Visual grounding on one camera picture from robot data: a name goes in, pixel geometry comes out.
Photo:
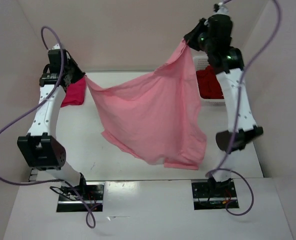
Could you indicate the light pink t-shirt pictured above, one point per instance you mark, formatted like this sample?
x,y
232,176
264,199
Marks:
x,y
154,117

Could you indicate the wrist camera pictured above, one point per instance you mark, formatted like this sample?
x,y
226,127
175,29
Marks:
x,y
57,47
220,9

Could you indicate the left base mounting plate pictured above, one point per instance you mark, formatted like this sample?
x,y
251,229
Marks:
x,y
69,202

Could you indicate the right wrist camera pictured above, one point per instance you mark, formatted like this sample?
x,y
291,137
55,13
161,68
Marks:
x,y
220,9

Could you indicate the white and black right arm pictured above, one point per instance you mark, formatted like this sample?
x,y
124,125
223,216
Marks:
x,y
242,128

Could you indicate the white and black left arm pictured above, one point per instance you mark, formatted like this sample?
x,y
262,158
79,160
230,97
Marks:
x,y
40,147

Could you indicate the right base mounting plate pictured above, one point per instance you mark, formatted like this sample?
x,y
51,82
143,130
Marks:
x,y
205,198

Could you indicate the magenta t-shirt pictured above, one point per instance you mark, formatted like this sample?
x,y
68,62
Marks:
x,y
75,94

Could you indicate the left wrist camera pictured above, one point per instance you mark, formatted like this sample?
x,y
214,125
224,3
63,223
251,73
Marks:
x,y
57,47

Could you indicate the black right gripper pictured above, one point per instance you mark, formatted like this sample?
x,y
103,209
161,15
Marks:
x,y
190,37

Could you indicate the base mounting plate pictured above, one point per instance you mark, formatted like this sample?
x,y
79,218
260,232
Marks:
x,y
69,202
205,198

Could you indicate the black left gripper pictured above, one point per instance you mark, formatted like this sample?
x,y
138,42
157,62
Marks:
x,y
79,73

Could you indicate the white plastic basket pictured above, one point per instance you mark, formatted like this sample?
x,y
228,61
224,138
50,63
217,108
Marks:
x,y
200,63

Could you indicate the dark red t-shirt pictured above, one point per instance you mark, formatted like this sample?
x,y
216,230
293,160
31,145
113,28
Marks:
x,y
208,85

